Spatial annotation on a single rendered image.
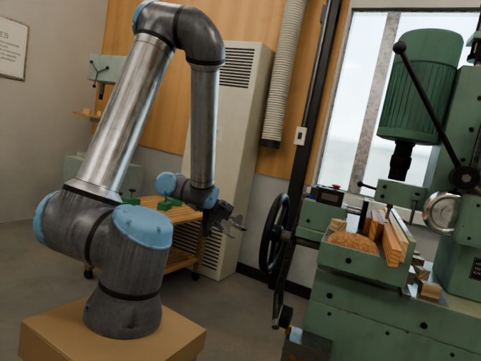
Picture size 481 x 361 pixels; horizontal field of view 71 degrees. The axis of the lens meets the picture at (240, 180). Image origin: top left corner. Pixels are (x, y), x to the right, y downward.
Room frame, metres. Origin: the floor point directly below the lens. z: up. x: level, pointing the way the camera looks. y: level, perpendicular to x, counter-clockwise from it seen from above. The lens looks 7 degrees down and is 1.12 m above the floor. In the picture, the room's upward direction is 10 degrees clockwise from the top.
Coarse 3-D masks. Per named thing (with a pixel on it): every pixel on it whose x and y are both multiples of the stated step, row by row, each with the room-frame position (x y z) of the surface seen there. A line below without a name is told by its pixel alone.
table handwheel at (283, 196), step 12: (276, 204) 1.08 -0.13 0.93; (288, 204) 1.24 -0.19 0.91; (264, 228) 1.04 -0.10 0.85; (276, 228) 1.14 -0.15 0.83; (264, 240) 1.03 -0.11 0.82; (276, 240) 1.14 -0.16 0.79; (300, 240) 1.12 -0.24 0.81; (264, 252) 1.03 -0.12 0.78; (276, 252) 1.24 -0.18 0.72; (264, 264) 1.05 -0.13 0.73
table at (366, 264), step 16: (352, 224) 1.12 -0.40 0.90; (320, 240) 1.04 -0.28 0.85; (320, 256) 0.83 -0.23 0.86; (336, 256) 0.82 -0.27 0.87; (352, 256) 0.81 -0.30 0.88; (368, 256) 0.79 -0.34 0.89; (384, 256) 0.79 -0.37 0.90; (352, 272) 0.80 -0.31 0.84; (368, 272) 0.79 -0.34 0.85; (384, 272) 0.78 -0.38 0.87; (400, 272) 0.77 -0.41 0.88
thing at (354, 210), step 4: (364, 200) 1.06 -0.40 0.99; (368, 200) 1.08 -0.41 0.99; (364, 204) 1.05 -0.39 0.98; (368, 204) 1.04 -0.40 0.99; (348, 208) 1.09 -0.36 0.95; (352, 208) 1.09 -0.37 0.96; (356, 208) 1.09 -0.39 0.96; (360, 208) 1.09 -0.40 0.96; (364, 208) 1.04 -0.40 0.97; (348, 212) 1.09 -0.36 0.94; (352, 212) 1.09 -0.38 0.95; (356, 212) 1.08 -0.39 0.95; (360, 212) 1.08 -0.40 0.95; (364, 212) 1.04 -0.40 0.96; (360, 216) 1.06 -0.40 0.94; (364, 216) 1.04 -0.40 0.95; (360, 220) 1.05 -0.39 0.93; (364, 220) 1.04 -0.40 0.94; (360, 224) 1.04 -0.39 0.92; (360, 228) 1.05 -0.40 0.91
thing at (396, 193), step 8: (376, 184) 1.10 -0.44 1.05; (384, 184) 1.03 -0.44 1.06; (392, 184) 1.03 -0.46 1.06; (400, 184) 1.02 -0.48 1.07; (408, 184) 1.04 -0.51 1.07; (376, 192) 1.04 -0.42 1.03; (384, 192) 1.03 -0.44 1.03; (392, 192) 1.03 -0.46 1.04; (400, 192) 1.02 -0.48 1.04; (408, 192) 1.01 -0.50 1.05; (416, 192) 1.01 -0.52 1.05; (424, 192) 1.00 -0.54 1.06; (376, 200) 1.04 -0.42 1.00; (384, 200) 1.03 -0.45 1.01; (392, 200) 1.02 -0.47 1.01; (400, 200) 1.02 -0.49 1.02; (408, 200) 1.01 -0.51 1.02; (416, 208) 1.00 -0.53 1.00
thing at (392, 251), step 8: (384, 216) 1.16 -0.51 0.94; (384, 224) 1.00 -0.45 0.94; (384, 232) 0.93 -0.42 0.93; (392, 232) 0.91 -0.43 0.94; (384, 240) 0.89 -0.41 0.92; (392, 240) 0.81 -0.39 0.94; (384, 248) 0.85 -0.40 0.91; (392, 248) 0.73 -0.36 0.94; (392, 256) 0.72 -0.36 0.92; (400, 256) 0.72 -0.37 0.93; (392, 264) 0.72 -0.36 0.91
